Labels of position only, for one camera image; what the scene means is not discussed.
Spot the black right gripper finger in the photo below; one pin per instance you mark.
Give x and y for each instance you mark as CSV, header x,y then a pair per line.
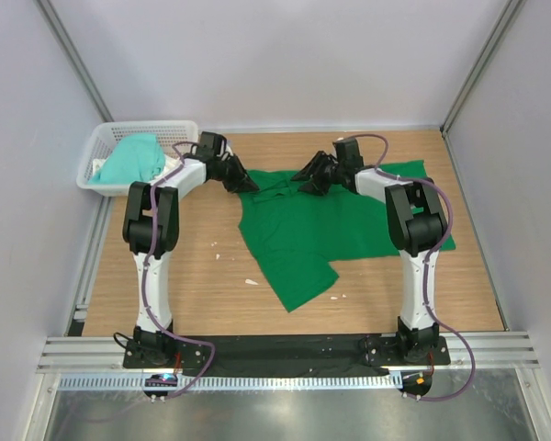
x,y
316,186
317,163

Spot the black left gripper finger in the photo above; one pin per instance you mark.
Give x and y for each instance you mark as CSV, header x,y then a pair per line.
x,y
238,187
237,173

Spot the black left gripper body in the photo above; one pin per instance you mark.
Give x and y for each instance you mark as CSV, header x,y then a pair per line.
x,y
224,174

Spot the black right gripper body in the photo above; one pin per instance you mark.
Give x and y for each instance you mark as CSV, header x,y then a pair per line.
x,y
334,174

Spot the green t shirt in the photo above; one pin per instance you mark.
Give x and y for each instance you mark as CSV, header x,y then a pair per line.
x,y
294,236

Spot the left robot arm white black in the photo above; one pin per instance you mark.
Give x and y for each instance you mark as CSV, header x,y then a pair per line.
x,y
151,230

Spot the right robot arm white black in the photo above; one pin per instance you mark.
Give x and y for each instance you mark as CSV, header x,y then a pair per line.
x,y
420,220

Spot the white t shirt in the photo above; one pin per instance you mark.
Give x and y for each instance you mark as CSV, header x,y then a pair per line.
x,y
119,172

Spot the white plastic basket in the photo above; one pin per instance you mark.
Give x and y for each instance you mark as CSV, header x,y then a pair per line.
x,y
175,137

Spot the teal t shirt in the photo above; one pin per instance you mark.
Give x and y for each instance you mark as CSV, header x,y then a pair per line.
x,y
136,147

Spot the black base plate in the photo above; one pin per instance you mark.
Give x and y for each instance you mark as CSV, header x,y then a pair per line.
x,y
283,356

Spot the white slotted cable duct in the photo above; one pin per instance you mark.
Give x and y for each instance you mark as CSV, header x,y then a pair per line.
x,y
163,383

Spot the aluminium frame rail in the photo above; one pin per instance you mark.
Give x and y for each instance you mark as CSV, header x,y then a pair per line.
x,y
480,350

